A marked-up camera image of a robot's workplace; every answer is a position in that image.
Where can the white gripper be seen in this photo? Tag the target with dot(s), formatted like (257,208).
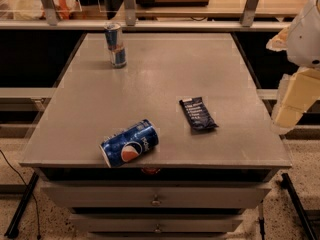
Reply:
(305,39)

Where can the blue pepsi can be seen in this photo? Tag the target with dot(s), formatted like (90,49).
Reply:
(129,144)

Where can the red bull can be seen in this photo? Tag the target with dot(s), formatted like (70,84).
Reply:
(115,45)

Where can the dark blue snack bar wrapper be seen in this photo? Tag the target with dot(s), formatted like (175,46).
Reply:
(197,114)

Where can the grey drawer cabinet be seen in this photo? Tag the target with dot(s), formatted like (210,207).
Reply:
(174,146)

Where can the upper drawer knob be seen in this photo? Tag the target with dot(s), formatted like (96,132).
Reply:
(156,201)

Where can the drawer knob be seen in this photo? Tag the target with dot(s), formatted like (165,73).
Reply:
(158,229)
(156,201)

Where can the lower drawer knob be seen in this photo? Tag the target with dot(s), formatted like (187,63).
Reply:
(158,229)

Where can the white orange plastic bag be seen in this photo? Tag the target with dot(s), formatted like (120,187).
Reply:
(34,10)

